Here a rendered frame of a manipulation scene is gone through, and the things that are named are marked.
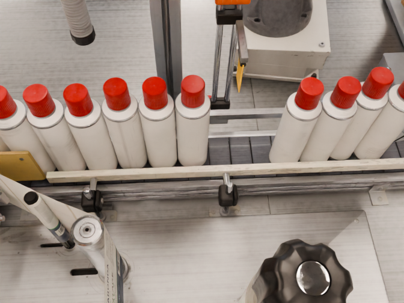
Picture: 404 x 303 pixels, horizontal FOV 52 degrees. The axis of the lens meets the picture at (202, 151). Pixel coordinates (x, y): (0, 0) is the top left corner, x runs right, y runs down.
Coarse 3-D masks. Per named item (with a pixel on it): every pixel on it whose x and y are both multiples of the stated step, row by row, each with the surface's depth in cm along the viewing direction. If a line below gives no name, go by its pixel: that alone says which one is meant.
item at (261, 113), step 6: (264, 108) 69; (270, 108) 69; (276, 108) 69; (282, 108) 69; (210, 114) 68; (216, 114) 68; (222, 114) 68; (228, 114) 68; (234, 114) 68; (240, 114) 68; (246, 114) 68; (252, 114) 68; (258, 114) 68; (264, 114) 69; (270, 114) 69; (276, 114) 69; (282, 114) 69
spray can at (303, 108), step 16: (304, 80) 56; (304, 96) 56; (320, 96) 56; (288, 112) 60; (304, 112) 58; (320, 112) 59; (288, 128) 62; (304, 128) 60; (272, 144) 70; (288, 144) 65; (304, 144) 66; (272, 160) 72; (288, 160) 69
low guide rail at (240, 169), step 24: (144, 168) 68; (168, 168) 68; (192, 168) 68; (216, 168) 68; (240, 168) 69; (264, 168) 69; (288, 168) 69; (312, 168) 69; (336, 168) 70; (360, 168) 70; (384, 168) 71
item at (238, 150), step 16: (112, 144) 74; (208, 144) 76; (224, 144) 75; (240, 144) 75; (256, 144) 75; (400, 144) 76; (208, 160) 73; (224, 160) 73; (240, 160) 73; (256, 160) 73; (240, 176) 72; (256, 176) 72; (272, 176) 72; (288, 176) 72
